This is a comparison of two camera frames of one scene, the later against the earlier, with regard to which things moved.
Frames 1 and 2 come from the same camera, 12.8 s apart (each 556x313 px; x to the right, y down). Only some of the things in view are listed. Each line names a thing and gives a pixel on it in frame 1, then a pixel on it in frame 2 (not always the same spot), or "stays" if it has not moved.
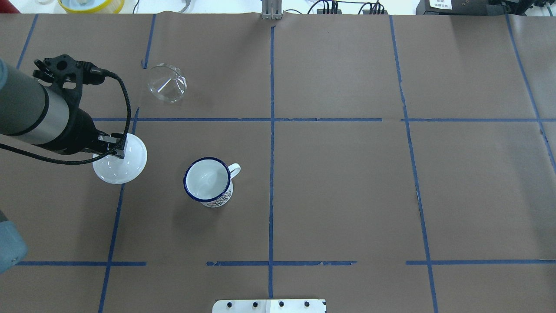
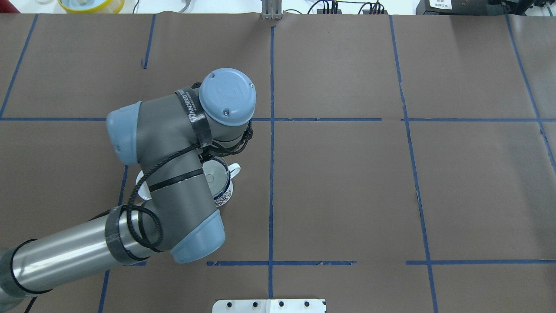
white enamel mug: x=208 y=181 stays
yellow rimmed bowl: x=91 y=6 stays
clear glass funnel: x=166 y=82 → x=217 y=173
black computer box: x=464 y=7 stays
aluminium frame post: x=272 y=9 stays
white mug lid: x=116 y=170 → x=144 y=192
